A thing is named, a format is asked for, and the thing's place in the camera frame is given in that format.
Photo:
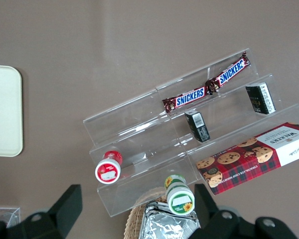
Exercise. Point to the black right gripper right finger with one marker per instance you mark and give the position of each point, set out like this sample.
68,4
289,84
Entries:
206,211

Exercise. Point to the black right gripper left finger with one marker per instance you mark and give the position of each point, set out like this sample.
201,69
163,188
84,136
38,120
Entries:
64,211

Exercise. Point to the wicker basket with foil containers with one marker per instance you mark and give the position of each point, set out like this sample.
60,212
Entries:
133,221

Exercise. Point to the cream plastic serving tray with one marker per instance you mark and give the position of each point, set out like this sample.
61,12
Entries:
5,112

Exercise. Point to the green lidded sunflower cup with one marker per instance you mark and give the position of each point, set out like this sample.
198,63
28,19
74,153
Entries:
180,201

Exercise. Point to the red lidded yogurt cup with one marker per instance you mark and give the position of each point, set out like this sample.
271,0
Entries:
107,171

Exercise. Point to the clear acrylic bottle rack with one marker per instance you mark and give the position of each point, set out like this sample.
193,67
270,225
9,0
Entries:
5,215

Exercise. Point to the Walkers tartan cookie box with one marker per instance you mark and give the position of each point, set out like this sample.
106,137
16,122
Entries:
251,161

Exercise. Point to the small black carton box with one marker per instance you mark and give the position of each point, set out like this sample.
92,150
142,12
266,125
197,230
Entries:
260,98
198,127

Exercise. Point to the clear acrylic stepped shelf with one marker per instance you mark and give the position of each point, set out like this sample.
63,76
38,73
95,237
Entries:
139,124

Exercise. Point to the Snickers chocolate bar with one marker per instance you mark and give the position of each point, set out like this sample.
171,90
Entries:
230,72
189,95

